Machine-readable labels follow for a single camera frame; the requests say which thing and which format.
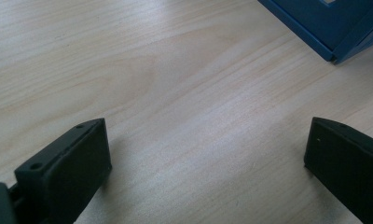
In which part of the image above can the blue three-slot file rack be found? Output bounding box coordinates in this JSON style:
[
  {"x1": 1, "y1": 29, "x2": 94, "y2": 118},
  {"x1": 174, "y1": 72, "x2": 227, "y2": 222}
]
[{"x1": 256, "y1": 0, "x2": 373, "y2": 65}]

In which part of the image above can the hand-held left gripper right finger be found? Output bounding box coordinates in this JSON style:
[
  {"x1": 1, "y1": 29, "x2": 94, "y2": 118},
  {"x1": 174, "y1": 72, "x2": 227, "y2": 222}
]
[{"x1": 303, "y1": 116, "x2": 373, "y2": 224}]

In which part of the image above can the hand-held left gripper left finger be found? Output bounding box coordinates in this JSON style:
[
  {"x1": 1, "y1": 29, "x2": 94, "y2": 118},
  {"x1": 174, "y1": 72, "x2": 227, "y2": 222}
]
[{"x1": 14, "y1": 117, "x2": 114, "y2": 224}]

